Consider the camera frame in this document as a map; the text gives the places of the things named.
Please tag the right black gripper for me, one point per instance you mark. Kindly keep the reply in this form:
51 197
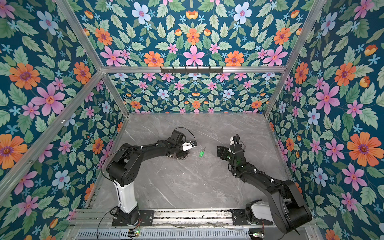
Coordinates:
223 149

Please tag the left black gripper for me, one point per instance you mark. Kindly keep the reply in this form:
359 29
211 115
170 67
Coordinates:
185 152

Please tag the key with green cover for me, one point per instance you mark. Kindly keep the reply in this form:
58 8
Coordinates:
202 152

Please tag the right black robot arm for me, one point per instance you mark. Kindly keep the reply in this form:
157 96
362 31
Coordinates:
285 205

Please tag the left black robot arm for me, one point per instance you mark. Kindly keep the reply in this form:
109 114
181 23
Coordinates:
124 167

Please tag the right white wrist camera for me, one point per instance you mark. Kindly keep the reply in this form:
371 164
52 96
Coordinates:
235 140

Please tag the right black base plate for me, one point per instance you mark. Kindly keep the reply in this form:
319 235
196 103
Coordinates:
245 217

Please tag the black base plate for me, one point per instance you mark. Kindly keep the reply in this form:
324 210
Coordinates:
135 218
245 217

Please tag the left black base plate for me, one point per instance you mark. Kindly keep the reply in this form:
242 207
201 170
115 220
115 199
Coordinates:
135 218

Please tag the black hook rail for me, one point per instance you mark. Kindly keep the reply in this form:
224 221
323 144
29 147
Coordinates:
191 70

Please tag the white slotted cable duct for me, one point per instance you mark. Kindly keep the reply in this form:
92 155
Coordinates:
164 234

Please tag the aluminium front rail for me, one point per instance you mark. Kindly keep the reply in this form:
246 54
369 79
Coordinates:
174 218

